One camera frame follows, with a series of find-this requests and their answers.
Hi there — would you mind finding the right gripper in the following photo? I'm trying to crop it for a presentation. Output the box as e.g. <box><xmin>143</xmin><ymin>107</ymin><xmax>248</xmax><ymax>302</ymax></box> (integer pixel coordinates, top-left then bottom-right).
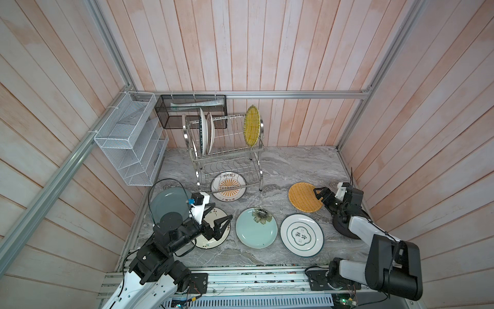
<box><xmin>314</xmin><ymin>187</ymin><xmax>347</xmax><ymax>216</ymax></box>

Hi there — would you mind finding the orange sunburst plate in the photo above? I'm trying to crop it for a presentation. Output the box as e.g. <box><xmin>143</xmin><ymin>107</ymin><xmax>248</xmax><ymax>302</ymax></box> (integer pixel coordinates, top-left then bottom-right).
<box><xmin>207</xmin><ymin>113</ymin><xmax>216</xmax><ymax>155</ymax></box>
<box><xmin>210</xmin><ymin>171</ymin><xmax>247</xmax><ymax>202</ymax></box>

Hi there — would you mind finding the yellow green woven plate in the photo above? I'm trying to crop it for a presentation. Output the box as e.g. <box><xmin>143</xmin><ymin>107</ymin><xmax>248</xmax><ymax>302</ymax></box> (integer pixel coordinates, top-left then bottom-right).
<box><xmin>243</xmin><ymin>105</ymin><xmax>261</xmax><ymax>147</ymax></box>

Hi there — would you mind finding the white plate with text rim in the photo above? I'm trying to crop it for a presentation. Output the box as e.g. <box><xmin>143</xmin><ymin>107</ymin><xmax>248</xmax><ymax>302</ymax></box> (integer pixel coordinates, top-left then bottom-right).
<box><xmin>199</xmin><ymin>108</ymin><xmax>208</xmax><ymax>155</ymax></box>

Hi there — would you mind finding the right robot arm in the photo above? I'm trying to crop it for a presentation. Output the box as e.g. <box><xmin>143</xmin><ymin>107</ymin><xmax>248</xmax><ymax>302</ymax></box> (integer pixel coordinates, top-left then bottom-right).
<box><xmin>313</xmin><ymin>182</ymin><xmax>423</xmax><ymax>301</ymax></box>

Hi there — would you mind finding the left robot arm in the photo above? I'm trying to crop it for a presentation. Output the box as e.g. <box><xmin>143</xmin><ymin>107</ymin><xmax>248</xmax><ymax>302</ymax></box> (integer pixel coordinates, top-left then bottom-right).
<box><xmin>104</xmin><ymin>212</ymin><xmax>233</xmax><ymax>308</ymax></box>

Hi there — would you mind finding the orange sunburst plate under rack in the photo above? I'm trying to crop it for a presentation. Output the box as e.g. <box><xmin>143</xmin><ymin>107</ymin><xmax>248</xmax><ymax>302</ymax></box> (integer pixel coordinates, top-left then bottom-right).
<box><xmin>210</xmin><ymin>171</ymin><xmax>247</xmax><ymax>202</ymax></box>

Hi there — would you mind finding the stainless steel dish rack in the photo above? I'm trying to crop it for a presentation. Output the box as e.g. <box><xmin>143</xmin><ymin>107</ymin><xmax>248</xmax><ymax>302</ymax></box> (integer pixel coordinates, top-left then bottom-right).
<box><xmin>182</xmin><ymin>113</ymin><xmax>264</xmax><ymax>198</ymax></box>

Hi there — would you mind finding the orange woven bamboo plate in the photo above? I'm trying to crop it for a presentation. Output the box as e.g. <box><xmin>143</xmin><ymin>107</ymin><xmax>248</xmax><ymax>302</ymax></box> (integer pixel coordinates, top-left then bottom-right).
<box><xmin>288</xmin><ymin>182</ymin><xmax>323</xmax><ymax>213</ymax></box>

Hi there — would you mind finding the cream floral plate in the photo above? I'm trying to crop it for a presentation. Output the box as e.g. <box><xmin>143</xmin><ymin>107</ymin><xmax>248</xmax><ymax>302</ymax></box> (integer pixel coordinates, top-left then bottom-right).
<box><xmin>194</xmin><ymin>207</ymin><xmax>231</xmax><ymax>249</ymax></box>

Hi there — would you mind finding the black round plate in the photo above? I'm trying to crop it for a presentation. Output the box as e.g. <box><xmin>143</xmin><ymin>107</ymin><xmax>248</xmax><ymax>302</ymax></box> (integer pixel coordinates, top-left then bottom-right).
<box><xmin>333</xmin><ymin>214</ymin><xmax>360</xmax><ymax>239</ymax></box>

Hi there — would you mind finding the light green flower plate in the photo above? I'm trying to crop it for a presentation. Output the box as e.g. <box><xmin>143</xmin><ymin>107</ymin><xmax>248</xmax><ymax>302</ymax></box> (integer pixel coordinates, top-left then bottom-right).
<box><xmin>235</xmin><ymin>208</ymin><xmax>278</xmax><ymax>249</ymax></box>

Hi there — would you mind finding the white plate green clover motif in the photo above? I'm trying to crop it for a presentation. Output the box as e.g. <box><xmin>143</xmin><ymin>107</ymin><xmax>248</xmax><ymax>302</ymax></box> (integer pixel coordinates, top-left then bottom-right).
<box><xmin>280</xmin><ymin>214</ymin><xmax>324</xmax><ymax>258</ymax></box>

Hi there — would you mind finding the dark teal ceramic plate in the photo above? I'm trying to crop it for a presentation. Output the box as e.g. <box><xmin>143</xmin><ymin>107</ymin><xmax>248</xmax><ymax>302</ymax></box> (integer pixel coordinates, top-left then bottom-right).
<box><xmin>151</xmin><ymin>187</ymin><xmax>192</xmax><ymax>223</ymax></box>

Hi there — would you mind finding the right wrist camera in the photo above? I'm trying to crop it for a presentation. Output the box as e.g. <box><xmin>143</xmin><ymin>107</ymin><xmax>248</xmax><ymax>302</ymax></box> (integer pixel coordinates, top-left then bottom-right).
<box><xmin>335</xmin><ymin>182</ymin><xmax>350</xmax><ymax>201</ymax></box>

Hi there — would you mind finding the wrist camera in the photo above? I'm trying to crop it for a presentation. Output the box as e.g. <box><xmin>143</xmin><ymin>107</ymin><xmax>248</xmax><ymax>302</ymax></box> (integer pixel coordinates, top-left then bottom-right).
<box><xmin>335</xmin><ymin>182</ymin><xmax>350</xmax><ymax>201</ymax></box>
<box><xmin>187</xmin><ymin>192</ymin><xmax>210</xmax><ymax>225</ymax></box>

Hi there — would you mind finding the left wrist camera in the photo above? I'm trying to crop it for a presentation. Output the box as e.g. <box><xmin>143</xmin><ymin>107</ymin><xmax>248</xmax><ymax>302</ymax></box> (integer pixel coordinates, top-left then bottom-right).
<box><xmin>187</xmin><ymin>192</ymin><xmax>210</xmax><ymax>225</ymax></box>

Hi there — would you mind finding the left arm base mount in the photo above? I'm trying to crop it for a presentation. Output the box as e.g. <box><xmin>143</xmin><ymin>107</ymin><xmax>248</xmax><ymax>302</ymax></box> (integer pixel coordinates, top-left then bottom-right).
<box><xmin>183</xmin><ymin>272</ymin><xmax>208</xmax><ymax>294</ymax></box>

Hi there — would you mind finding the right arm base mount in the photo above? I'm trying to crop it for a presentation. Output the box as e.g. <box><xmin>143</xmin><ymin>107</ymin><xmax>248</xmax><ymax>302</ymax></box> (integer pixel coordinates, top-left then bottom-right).
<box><xmin>304</xmin><ymin>266</ymin><xmax>361</xmax><ymax>291</ymax></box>

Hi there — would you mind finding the white wire mesh shelf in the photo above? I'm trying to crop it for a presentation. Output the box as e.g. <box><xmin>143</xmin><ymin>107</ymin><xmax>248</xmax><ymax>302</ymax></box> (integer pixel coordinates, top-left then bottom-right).
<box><xmin>95</xmin><ymin>91</ymin><xmax>169</xmax><ymax>187</ymax></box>

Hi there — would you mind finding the black mesh wall basket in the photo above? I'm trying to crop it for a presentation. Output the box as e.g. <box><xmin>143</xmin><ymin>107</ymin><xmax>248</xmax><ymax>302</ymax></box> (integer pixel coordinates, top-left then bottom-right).
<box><xmin>154</xmin><ymin>94</ymin><xmax>228</xmax><ymax>130</ymax></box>

